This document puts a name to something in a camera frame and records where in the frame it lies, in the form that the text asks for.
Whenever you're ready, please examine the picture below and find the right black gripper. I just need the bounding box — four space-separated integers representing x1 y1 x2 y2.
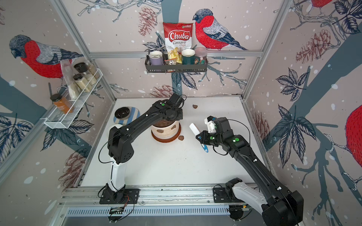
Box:
193 130 222 146

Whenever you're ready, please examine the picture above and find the white ceramic pot with soil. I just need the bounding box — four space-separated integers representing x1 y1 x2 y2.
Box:
151 120 180 140

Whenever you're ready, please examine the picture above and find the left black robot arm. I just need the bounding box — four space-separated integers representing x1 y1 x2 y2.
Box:
100 93 185 204

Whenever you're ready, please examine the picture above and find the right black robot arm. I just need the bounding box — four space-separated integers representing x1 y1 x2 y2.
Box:
196 116 304 226

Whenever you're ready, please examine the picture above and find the blue striped plate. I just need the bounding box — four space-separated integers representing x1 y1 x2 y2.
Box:
113 106 140 126

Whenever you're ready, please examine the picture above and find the small snack packet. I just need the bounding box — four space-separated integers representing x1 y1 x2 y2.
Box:
165 58 177 66

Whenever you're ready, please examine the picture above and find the small black bowl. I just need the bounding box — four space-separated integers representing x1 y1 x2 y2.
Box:
115 107 131 120

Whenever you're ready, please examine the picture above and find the white oval bowl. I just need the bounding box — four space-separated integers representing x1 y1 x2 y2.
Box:
108 124 122 131

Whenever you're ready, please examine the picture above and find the green mug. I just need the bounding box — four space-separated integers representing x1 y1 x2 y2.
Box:
181 49 196 65

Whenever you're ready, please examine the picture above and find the purple mug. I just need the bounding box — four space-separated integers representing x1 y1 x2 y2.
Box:
149 51 164 66

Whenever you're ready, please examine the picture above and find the pink lidded jar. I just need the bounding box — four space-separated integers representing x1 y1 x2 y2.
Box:
194 47 207 65

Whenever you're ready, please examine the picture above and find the red Chuba chips bag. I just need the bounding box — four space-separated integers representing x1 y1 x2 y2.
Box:
163 22 193 64

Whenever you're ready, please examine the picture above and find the black lid spice jar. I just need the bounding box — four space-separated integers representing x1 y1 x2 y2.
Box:
74 62 97 85
73 74 91 92

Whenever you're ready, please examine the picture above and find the orange spice jar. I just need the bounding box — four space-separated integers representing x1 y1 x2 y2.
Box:
50 93 73 114

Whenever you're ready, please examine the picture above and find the clear plastic bag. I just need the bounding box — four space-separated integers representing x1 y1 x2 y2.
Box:
60 59 81 100

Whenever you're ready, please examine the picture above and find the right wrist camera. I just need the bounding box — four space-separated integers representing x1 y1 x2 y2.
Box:
204 116 216 133

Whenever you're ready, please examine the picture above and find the left camera cable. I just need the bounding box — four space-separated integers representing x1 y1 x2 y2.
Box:
175 94 187 109

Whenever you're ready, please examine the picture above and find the camera cable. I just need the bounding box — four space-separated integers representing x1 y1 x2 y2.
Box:
175 94 187 109
228 118 251 142

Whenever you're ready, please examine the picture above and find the right camera cable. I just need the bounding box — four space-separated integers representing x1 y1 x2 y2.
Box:
228 118 251 142

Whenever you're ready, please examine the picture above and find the black wall shelf basket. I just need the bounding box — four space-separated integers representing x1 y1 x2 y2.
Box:
145 56 208 73

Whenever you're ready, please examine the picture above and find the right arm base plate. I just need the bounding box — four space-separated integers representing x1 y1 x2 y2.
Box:
212 185 237 203

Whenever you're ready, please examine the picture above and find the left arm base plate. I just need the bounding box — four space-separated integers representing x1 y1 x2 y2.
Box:
99 187 140 205

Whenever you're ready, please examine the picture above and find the white wire wall rack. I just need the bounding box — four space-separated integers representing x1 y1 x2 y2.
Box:
44 68 103 129

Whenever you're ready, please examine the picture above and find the aluminium mounting rail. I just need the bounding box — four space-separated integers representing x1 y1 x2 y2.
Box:
60 184 295 207

